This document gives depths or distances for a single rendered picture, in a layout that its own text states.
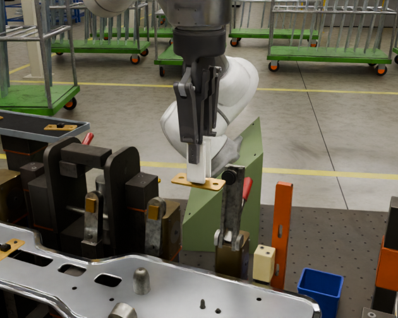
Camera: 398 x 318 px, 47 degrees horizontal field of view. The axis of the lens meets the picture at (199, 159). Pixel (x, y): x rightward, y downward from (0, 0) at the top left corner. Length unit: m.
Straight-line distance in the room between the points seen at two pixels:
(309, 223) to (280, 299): 0.87
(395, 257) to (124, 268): 0.52
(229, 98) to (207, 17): 0.93
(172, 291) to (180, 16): 0.52
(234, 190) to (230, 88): 0.67
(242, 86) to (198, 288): 0.83
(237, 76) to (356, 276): 0.73
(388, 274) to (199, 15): 0.56
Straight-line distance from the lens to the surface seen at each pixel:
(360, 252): 1.64
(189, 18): 0.63
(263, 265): 0.91
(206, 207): 1.46
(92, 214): 1.07
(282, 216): 0.89
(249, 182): 0.99
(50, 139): 1.25
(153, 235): 1.02
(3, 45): 5.31
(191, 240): 1.53
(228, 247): 0.94
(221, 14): 0.64
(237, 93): 1.55
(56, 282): 0.97
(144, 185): 1.03
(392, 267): 0.90
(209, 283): 0.93
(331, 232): 1.71
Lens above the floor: 1.57
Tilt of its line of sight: 23 degrees down
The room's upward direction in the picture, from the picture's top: straight up
